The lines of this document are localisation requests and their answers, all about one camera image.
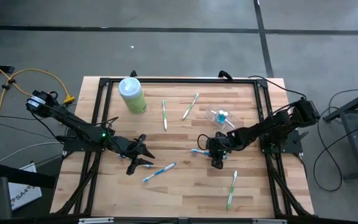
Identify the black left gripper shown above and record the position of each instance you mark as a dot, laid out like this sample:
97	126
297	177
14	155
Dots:
126	146

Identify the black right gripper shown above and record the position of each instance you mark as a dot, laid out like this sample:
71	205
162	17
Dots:
221	144

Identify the small blue mouthwash bottle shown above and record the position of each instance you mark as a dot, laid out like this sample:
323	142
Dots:
226	114
221	116

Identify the green white toothbrush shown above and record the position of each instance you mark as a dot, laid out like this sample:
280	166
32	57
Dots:
164	115
232	190
190	106

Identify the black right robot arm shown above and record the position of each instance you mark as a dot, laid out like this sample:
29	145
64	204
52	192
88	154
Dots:
275	124

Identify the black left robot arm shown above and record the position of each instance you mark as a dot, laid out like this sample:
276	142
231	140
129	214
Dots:
70	121

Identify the clear plastic organizer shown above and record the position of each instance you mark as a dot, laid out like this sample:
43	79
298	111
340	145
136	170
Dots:
211	113

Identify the green disinfecting wipes canister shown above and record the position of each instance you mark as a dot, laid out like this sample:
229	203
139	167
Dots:
132	96

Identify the black table clamp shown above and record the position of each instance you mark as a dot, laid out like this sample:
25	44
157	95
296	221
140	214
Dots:
225	75
133	74

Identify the black metal beam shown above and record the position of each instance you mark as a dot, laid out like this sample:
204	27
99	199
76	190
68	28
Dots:
26	177

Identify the white labelled cardboard box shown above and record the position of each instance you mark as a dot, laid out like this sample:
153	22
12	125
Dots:
23	193

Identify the black aluminium table frame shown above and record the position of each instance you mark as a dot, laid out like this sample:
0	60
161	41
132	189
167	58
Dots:
182	80

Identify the silver metal bracket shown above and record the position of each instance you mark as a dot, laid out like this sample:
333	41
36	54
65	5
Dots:
95	220
269	221

